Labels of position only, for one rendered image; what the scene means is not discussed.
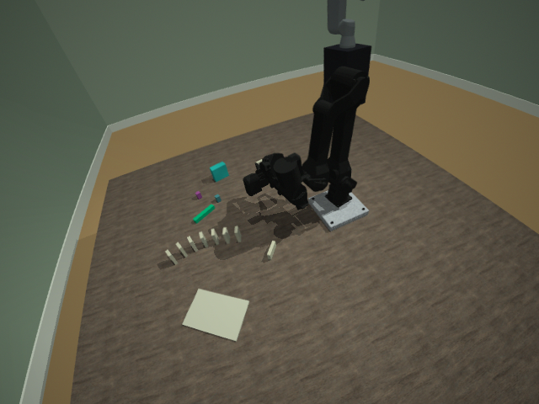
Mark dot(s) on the teal block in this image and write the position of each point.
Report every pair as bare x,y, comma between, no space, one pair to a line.
219,171

